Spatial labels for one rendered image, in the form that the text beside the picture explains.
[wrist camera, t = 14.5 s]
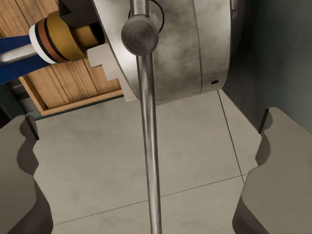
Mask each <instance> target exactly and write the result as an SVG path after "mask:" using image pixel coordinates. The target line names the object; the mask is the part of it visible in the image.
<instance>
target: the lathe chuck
mask: <svg viewBox="0 0 312 234"><path fill-rule="evenodd" d="M91 1H92V4H93V6H94V9H95V12H96V14H97V17H98V20H99V22H100V25H101V27H102V30H103V32H104V34H105V37H106V39H107V42H108V44H109V46H110V49H111V51H112V53H113V55H114V57H115V60H116V62H117V64H118V66H119V68H120V70H121V72H122V74H123V76H124V78H125V79H126V81H127V83H128V85H129V86H130V88H131V89H132V91H133V93H134V94H135V96H136V97H137V98H138V100H139V101H141V100H140V90H139V81H138V72H137V60H136V55H133V54H131V53H130V52H129V51H127V50H126V48H125V47H124V45H123V43H122V38H121V32H122V28H123V26H124V24H125V23H126V22H127V20H128V19H129V18H130V11H131V9H130V0H91ZM154 1H156V2H157V3H158V4H159V5H160V7H161V9H162V12H163V17H164V20H163V26H162V28H161V30H160V31H159V40H158V44H157V46H156V48H155V50H154V51H153V52H152V56H153V71H154V86H155V103H156V106H157V105H161V104H165V103H169V102H173V101H176V100H180V99H184V98H189V97H192V96H196V95H199V94H200V93H201V89H202V73H201V61H200V52H199V44H198V36H197V29H196V22H195V14H194V8H193V2H192V0H154Z"/></svg>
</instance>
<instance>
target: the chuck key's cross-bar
mask: <svg viewBox="0 0 312 234"><path fill-rule="evenodd" d="M130 9H131V16H133V15H136V14H146V15H149V16H150V4H149V0H130ZM136 64H137V72H138V81H139V90H140V100H141V112H142V123H143V141H144V152H145V164H146V176H147V188H148V200H149V217H150V229H151V234H162V217H161V199H160V182H159V164H158V146H157V128H156V103H155V86H154V71H153V56H152V53H150V54H148V55H146V56H136Z"/></svg>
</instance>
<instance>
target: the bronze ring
mask: <svg viewBox="0 0 312 234"><path fill-rule="evenodd" d="M35 36H36V39H37V42H38V44H39V46H40V48H41V49H42V51H43V52H44V53H45V55H46V56H47V57H48V58H49V59H51V60H52V61H54V62H56V63H65V62H68V61H72V62H76V61H79V60H82V59H88V58H87V55H86V52H85V50H86V49H90V48H93V47H96V46H99V45H102V44H104V43H105V36H104V32H103V30H102V27H101V25H100V22H99V21H97V22H95V23H92V24H90V25H86V26H84V27H81V28H78V29H75V30H72V29H71V28H70V27H69V26H68V25H67V24H66V23H65V22H64V21H63V20H62V19H61V18H60V17H59V10H57V11H54V12H52V13H49V14H48V16H47V17H46V18H44V19H41V20H40V21H38V22H37V23H36V24H35Z"/></svg>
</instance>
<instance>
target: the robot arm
mask: <svg viewBox="0 0 312 234"><path fill-rule="evenodd" d="M258 133H259V134H261V137H262V139H261V142H260V145H259V148H258V151H257V154H256V157H255V160H256V162H257V164H258V167H256V168H254V169H251V170H250V171H249V172H248V175H247V178H246V181H245V184H244V187H243V190H242V193H241V195H240V198H239V201H238V205H237V208H236V211H235V214H234V217H233V220H232V226H233V230H234V232H235V233H236V234H312V135H311V134H310V133H308V132H307V131H306V130H305V129H303V128H302V127H301V126H300V125H298V124H297V123H296V122H295V121H293V120H292V119H291V118H290V117H289V116H288V115H286V114H285V113H284V112H283V111H281V110H280V109H279V108H276V107H266V110H265V113H264V116H263V119H262V122H261V125H260V128H259V131H258ZM37 140H39V135H38V131H37V126H36V123H35V120H34V118H33V116H31V115H20V116H17V117H15V118H14V119H13V120H12V121H10V122H9V123H8V124H6V125H5V126H4V127H2V128H1V129H0V234H51V232H52V230H53V220H52V214H51V209H50V205H49V203H48V201H47V199H46V198H45V196H44V194H43V192H42V191H41V189H40V187H39V186H38V184H37V182H36V181H35V179H34V177H33V176H34V173H35V171H36V169H37V167H38V166H39V162H38V160H37V158H36V156H35V154H34V152H33V147H34V145H35V144H36V141H37Z"/></svg>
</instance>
